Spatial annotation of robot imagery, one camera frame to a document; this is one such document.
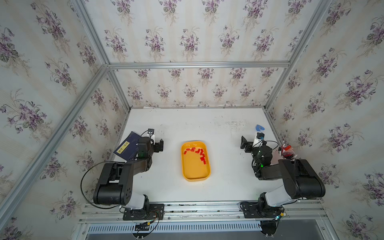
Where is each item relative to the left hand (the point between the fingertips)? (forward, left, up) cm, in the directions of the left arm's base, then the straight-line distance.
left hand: (155, 139), depth 93 cm
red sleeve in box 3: (-5, -30, -6) cm, 31 cm away
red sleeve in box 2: (-4, -24, -6) cm, 25 cm away
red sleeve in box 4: (-5, -28, -6) cm, 29 cm away
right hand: (-1, -61, +5) cm, 61 cm away
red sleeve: (-13, -31, -6) cm, 34 cm away
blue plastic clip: (+13, -73, -5) cm, 74 cm away
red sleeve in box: (-6, -19, -6) cm, 21 cm away
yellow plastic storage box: (-12, -26, -5) cm, 29 cm away
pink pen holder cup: (-11, -78, +5) cm, 79 cm away
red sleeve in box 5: (-11, -30, -5) cm, 32 cm away
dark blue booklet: (-3, +18, -6) cm, 19 cm away
